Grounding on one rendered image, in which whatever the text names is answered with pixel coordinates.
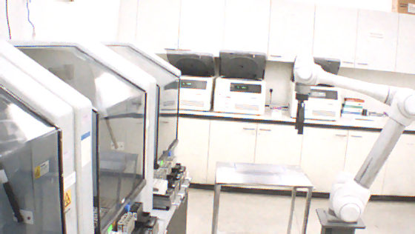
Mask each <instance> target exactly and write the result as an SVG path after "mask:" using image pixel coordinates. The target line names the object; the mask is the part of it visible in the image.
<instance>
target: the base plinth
mask: <svg viewBox="0 0 415 234"><path fill-rule="evenodd" d="M188 188H196V189H204V190H214V184H195V183H189V186H188ZM220 191H227V192H235V193H258V194H265V195H287V196H292V190H274V189H265V188H263V189H258V188H246V187H233V186H225V185H221V189H220ZM307 192H308V191H307ZM307 192H304V191H296V197H297V196H302V197H307ZM330 194H331V193H326V192H323V193H318V192H312V196H311V198H313V197H317V198H330ZM369 200H378V201H382V200H384V201H414V202H415V196H411V195H410V196H404V195H401V196H398V195H373V194H372V195H371V196H370V198H369Z"/></svg>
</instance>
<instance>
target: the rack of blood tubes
mask: <svg viewBox="0 0 415 234"><path fill-rule="evenodd" d="M166 191H167V180H159V179H154V180H153V193H158V194H163V195H164V194H165V193H166Z"/></svg>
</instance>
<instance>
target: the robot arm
mask: <svg viewBox="0 0 415 234"><path fill-rule="evenodd" d="M293 75H294V79H295V90H294V91H295V92H296V96H295V99H296V100H298V104H297V111H296V123H295V129H297V134H299V135H303V128H304V122H305V103H304V101H308V96H309V94H308V93H310V92H311V85H316V84H319V83H323V84H327V85H331V86H335V87H340V88H342V89H346V90H351V91H354V92H357V93H361V94H364V95H366V96H370V97H373V98H375V99H376V100H378V101H380V102H382V103H383V104H386V105H388V106H390V107H391V108H390V109H389V113H388V116H389V118H388V120H387V121H386V124H385V126H384V127H383V128H382V132H381V133H380V134H379V137H378V138H377V140H376V141H375V144H374V146H373V147H372V148H371V151H370V152H369V154H368V156H367V157H366V159H365V160H364V162H363V164H362V166H361V167H360V168H359V172H358V173H357V174H356V175H354V174H353V173H350V172H345V171H343V172H341V173H339V174H338V175H336V176H335V178H334V180H333V182H332V185H331V194H330V202H329V207H328V209H324V210H323V212H324V213H325V215H326V217H327V219H328V220H327V222H328V223H332V222H336V223H349V224H350V223H353V224H357V223H358V220H357V219H359V218H360V217H361V216H362V214H363V213H364V209H365V206H366V204H367V203H368V200H369V198H370V196H371V190H370V189H369V188H370V187H371V185H372V183H373V182H374V180H375V178H376V177H377V176H378V174H379V172H380V170H381V169H382V167H383V166H384V164H385V161H386V160H387V159H388V157H389V155H390V154H391V152H392V150H393V148H394V147H395V145H396V143H397V141H398V140H399V137H400V136H401V135H402V132H403V131H404V129H405V127H408V126H409V125H410V124H411V123H412V122H413V120H414V119H415V90H412V89H410V88H407V87H392V86H388V85H380V84H369V83H365V82H362V81H356V80H353V79H349V78H345V77H342V76H336V75H334V74H331V73H327V72H325V71H324V70H322V68H321V67H320V66H319V65H318V64H314V62H313V56H312V55H310V54H307V53H302V54H298V56H297V58H296V62H295V65H294V70H293Z"/></svg>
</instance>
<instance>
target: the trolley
mask: <svg viewBox="0 0 415 234"><path fill-rule="evenodd" d="M221 184H223V185H235V186H247V187H282V188H293V189H292V198H291V205H290V212H289V218H288V231H287V234H291V225H292V223H293V209H294V202H295V200H296V188H306V189H308V192H307V197H306V204H305V215H304V217H303V224H302V234H306V228H307V223H308V216H309V209H310V202H311V196H312V190H316V187H315V186H314V185H313V184H312V183H311V180H310V179H309V178H308V177H307V176H306V173H304V171H303V170H302V169H301V168H300V167H299V165H289V164H254V163H242V162H229V161H216V172H215V184H214V195H213V216H212V227H211V234H273V233H238V232H237V233H226V232H217V230H218V220H219V199H220V189H221Z"/></svg>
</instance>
